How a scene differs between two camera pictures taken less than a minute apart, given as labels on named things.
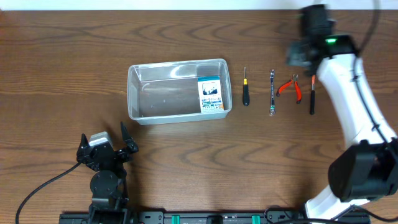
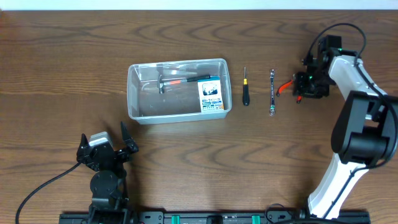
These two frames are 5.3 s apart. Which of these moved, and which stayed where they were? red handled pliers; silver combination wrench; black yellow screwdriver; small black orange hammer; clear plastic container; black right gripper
Moved: small black orange hammer; black right gripper
Stayed: black yellow screwdriver; red handled pliers; clear plastic container; silver combination wrench
